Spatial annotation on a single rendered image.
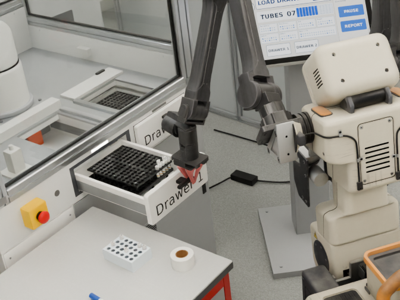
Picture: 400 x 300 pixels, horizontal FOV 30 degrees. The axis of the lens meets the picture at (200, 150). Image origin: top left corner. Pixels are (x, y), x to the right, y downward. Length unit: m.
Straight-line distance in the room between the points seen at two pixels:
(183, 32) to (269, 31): 0.37
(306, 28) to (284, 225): 1.03
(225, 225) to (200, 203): 0.56
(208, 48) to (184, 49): 0.59
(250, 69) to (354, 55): 0.28
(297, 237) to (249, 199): 0.45
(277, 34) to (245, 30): 0.86
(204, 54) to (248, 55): 0.18
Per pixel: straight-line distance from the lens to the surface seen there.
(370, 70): 1.94
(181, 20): 2.71
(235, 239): 3.52
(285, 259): 3.33
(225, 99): 4.52
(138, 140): 2.62
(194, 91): 2.17
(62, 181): 2.42
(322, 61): 1.91
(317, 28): 2.94
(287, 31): 2.92
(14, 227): 2.34
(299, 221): 3.42
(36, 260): 2.35
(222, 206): 3.74
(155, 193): 2.24
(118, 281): 2.19
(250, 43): 2.04
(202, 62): 2.17
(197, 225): 3.10
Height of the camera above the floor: 2.14
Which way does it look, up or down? 30 degrees down
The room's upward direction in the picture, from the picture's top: 7 degrees counter-clockwise
